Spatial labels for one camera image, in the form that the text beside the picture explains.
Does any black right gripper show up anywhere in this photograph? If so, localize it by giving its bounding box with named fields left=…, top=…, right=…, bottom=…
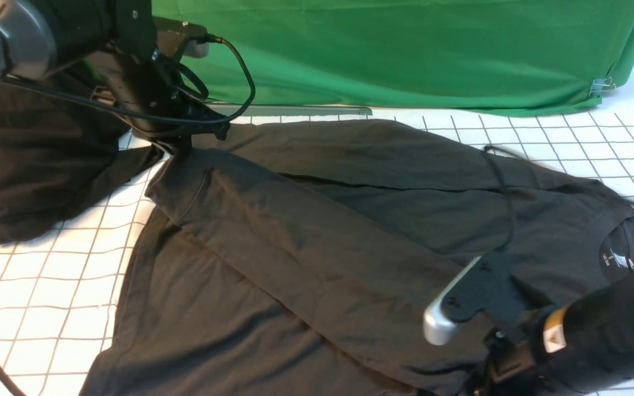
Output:
left=460, top=325, right=549, bottom=395

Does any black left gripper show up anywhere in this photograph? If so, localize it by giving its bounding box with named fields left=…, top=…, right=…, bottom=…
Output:
left=92, top=43, right=230, bottom=160

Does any dark gray long-sleeved shirt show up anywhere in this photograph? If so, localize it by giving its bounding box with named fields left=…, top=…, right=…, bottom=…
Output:
left=80, top=120, right=634, bottom=395

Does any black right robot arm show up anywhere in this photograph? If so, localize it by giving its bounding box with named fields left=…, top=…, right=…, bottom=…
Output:
left=460, top=273, right=634, bottom=395

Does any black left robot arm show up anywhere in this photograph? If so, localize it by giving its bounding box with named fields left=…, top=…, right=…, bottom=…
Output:
left=0, top=1, right=231, bottom=156

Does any clear acrylic strip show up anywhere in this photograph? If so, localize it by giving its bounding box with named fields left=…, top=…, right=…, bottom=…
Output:
left=207, top=106, right=373, bottom=117

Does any black crumpled garment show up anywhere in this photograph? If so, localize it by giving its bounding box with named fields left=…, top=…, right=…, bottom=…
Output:
left=0, top=85, right=163, bottom=245

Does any white grid table mat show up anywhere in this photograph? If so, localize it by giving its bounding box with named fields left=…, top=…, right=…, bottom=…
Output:
left=0, top=106, right=634, bottom=395

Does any blue binder clip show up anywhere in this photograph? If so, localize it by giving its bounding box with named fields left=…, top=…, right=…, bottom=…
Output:
left=588, top=76, right=617, bottom=98

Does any green backdrop cloth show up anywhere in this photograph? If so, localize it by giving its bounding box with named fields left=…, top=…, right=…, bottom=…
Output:
left=152, top=1, right=634, bottom=116

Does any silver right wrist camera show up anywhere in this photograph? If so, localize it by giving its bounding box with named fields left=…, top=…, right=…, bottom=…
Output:
left=423, top=251, right=527, bottom=346

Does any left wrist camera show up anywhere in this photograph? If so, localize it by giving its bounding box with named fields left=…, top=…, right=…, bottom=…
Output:
left=153, top=16, right=218, bottom=61

